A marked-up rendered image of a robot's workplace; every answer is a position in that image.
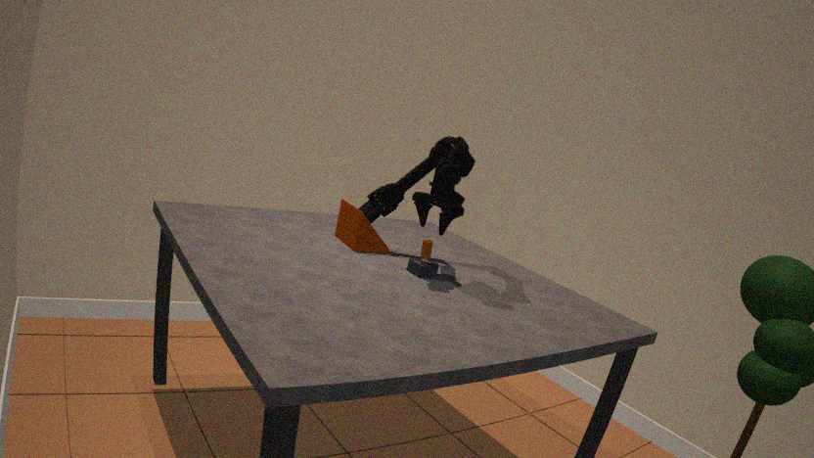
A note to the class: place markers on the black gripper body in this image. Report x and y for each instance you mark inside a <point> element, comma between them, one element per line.
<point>439,193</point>

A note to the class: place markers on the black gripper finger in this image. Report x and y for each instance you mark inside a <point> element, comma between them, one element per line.
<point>423,211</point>
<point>444,221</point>

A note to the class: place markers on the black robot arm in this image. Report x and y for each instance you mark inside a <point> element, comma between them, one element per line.
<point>450,163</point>

